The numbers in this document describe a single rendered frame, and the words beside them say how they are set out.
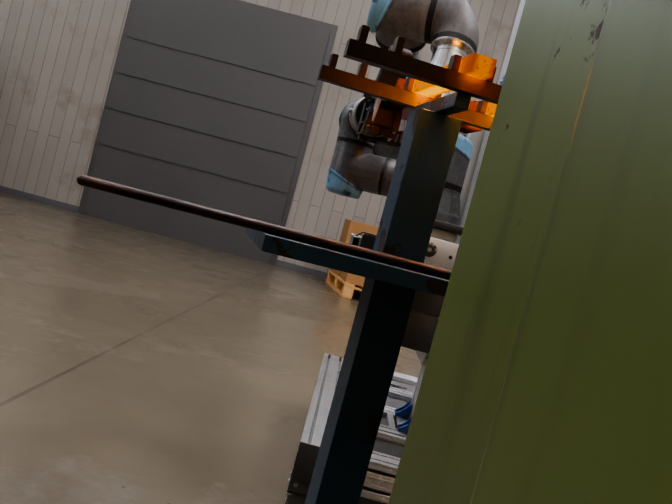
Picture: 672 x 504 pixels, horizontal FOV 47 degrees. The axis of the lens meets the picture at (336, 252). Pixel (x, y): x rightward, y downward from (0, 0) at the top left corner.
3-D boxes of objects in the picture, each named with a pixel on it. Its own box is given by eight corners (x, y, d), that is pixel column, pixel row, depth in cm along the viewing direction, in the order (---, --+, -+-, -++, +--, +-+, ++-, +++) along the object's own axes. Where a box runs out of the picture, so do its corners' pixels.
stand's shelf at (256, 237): (245, 233, 118) (248, 221, 118) (484, 294, 125) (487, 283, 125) (261, 251, 88) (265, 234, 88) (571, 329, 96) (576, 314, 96)
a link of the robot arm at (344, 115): (367, 148, 160) (377, 108, 160) (380, 145, 149) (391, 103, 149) (331, 137, 158) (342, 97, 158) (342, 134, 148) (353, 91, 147)
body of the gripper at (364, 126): (402, 144, 133) (385, 147, 145) (415, 96, 133) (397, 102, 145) (361, 132, 132) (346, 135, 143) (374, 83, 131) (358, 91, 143)
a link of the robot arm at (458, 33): (493, 21, 169) (431, 219, 154) (444, 11, 171) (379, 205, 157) (497, -14, 158) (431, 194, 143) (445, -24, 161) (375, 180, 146)
